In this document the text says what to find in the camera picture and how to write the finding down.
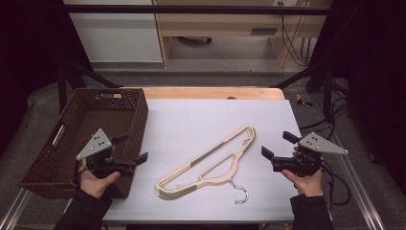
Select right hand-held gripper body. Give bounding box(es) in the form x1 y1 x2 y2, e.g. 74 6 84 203
271 131 349 177

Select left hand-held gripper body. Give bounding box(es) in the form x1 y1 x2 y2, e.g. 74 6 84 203
76 127 138 179

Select brown woven plastic basket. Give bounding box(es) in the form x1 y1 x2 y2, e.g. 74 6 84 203
19 87 149 199

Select person's right hand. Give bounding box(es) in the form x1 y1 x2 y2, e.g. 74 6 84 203
281 168 324 197

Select person's left hand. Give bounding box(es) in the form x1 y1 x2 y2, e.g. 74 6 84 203
79 159 122 199

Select yellow and black tool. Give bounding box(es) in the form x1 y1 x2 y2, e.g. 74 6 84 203
295 93 314 108

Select white paper sheet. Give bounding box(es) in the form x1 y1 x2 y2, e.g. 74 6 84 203
102 98 303 223

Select white cabinet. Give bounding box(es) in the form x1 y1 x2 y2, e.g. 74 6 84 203
62 0 164 63

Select light wooden desk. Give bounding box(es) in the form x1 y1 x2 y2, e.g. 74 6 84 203
152 0 333 69

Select black metal crossbar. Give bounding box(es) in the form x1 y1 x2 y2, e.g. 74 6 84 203
62 4 331 15

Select black floor cables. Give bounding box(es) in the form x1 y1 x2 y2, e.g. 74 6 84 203
299 79 352 142

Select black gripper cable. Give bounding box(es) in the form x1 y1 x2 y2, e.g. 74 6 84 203
320 158 352 207

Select aluminium frame rail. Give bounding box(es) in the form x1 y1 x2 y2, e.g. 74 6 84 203
0 187 34 230
314 95 387 230

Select black metal frame strut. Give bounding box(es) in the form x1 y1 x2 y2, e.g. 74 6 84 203
271 59 334 120
56 59 124 113

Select black hanging cables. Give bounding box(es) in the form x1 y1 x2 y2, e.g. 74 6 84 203
278 1 318 68

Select yellow cable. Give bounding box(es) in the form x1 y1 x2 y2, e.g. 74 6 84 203
282 0 311 68

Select white wall socket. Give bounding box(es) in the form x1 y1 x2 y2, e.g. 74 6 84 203
272 0 300 8

